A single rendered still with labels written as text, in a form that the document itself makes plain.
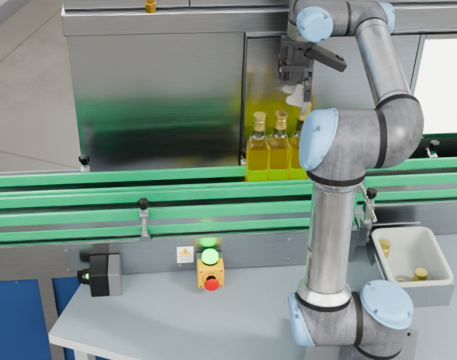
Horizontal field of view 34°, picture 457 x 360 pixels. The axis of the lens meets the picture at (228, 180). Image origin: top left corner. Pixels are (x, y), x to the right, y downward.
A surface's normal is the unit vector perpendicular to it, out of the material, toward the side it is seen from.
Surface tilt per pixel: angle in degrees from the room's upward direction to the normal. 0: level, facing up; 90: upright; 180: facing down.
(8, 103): 0
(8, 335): 90
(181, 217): 90
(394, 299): 9
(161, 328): 0
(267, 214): 90
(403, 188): 90
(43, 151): 0
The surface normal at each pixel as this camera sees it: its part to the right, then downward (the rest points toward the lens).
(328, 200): -0.40, 0.40
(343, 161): 0.01, 0.46
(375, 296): 0.18, -0.76
